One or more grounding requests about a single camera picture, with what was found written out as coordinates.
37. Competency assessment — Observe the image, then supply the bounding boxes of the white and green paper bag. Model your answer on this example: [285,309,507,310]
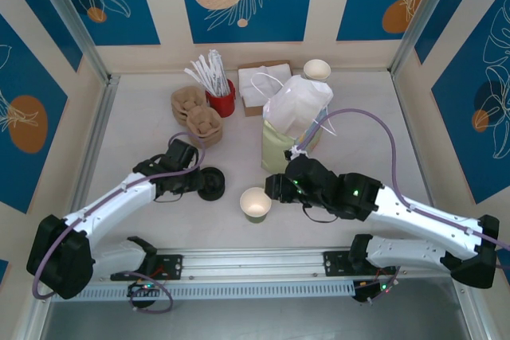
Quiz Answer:
[249,72,335,176]

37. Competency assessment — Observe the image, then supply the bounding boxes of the right base controller board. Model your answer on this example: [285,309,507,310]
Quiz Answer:
[353,279,395,304]

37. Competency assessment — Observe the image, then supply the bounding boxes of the right thin black wire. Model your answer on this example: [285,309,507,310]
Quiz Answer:
[301,201,340,225]

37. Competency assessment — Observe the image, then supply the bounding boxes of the red straw holder cup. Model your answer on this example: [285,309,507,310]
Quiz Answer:
[205,79,237,119]

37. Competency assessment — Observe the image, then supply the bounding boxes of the aluminium frame post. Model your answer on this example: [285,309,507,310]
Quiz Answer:
[27,0,120,86]
[388,0,465,76]

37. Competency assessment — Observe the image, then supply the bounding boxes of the cardboard napkin box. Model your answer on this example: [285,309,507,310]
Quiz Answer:
[237,61,294,118]

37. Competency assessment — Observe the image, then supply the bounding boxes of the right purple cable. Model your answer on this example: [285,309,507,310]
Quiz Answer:
[294,107,510,305]

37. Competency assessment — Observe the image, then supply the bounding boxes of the white paper cup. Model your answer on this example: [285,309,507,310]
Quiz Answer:
[302,59,332,82]

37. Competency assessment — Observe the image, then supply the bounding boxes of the grey slotted cable duct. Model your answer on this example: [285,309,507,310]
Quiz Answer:
[75,279,356,301]

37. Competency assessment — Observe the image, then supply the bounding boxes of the green paper coffee cup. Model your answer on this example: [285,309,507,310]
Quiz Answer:
[238,187,273,225]

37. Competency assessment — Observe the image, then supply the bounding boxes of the aluminium side rail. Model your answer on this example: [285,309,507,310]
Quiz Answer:
[19,74,121,340]
[390,71,497,340]

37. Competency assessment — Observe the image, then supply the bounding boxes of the grey metal panel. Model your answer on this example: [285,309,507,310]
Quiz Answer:
[39,276,479,340]

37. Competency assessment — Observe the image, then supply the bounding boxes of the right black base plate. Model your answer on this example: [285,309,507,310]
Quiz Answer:
[323,250,398,277]

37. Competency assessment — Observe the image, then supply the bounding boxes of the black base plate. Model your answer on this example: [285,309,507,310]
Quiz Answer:
[110,254,184,281]
[323,250,398,277]

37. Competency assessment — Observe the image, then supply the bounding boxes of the left base controller board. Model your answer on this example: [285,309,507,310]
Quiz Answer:
[127,280,164,298]

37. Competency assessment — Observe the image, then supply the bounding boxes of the black plastic cup lid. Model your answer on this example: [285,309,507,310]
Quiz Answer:
[198,166,226,193]

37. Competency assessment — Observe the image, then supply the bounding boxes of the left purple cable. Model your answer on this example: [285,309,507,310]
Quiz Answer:
[32,131,206,313]

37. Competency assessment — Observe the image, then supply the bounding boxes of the base controller board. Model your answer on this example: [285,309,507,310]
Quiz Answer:
[127,280,164,298]
[353,279,395,304]

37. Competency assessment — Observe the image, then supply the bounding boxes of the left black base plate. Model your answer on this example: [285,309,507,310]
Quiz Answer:
[110,254,184,281]

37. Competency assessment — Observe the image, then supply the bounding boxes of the white paper napkins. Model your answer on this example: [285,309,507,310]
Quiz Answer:
[237,64,294,108]

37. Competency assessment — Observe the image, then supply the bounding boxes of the aluminium mounting rail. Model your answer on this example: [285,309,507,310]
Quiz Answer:
[85,246,455,283]

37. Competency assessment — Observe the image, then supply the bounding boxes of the purple cable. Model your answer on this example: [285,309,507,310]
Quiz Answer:
[32,131,206,313]
[294,107,510,305]

